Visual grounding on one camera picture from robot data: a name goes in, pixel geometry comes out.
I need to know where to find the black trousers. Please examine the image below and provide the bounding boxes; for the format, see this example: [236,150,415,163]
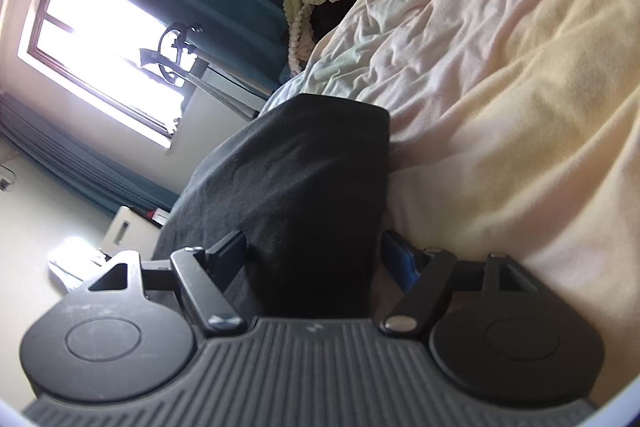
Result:
[154,94,390,320]

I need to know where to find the white desk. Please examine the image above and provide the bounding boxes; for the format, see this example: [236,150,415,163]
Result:
[48,236,111,293]

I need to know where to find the teal curtain left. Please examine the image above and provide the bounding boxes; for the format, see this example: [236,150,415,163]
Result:
[1,93,178,216]

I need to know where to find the garment steamer stand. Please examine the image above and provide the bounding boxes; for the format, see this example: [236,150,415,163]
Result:
[139,22,271,121]

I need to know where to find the pastel pink bed sheet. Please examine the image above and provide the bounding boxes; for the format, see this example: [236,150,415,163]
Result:
[271,0,639,404]

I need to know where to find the window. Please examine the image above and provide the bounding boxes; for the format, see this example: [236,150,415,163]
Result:
[21,0,194,150]

